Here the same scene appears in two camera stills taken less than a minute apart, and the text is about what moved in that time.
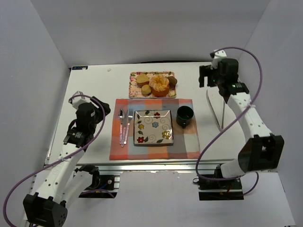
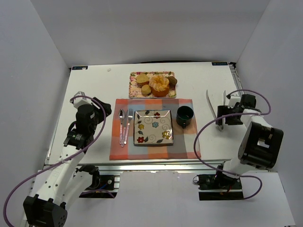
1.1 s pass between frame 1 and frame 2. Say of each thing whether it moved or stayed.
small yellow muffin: stayed
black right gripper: moved
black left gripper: stayed
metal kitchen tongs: stayed
